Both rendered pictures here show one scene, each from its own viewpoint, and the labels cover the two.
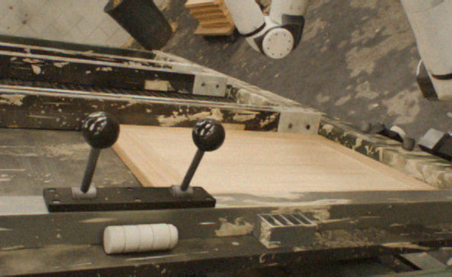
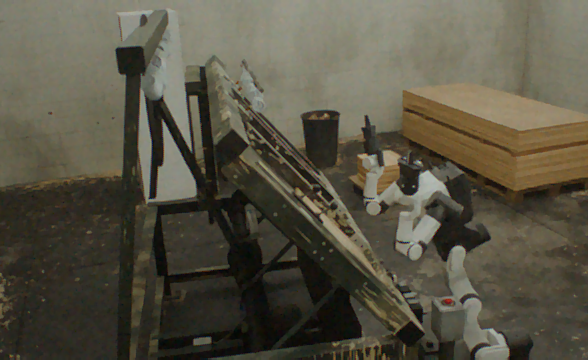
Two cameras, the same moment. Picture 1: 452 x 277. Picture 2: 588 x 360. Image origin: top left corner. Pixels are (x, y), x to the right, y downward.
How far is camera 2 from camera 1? 2.21 m
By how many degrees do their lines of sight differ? 10
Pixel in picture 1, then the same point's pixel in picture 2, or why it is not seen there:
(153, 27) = (324, 151)
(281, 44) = (374, 209)
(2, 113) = (274, 162)
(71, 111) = (292, 176)
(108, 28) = (292, 126)
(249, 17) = (370, 191)
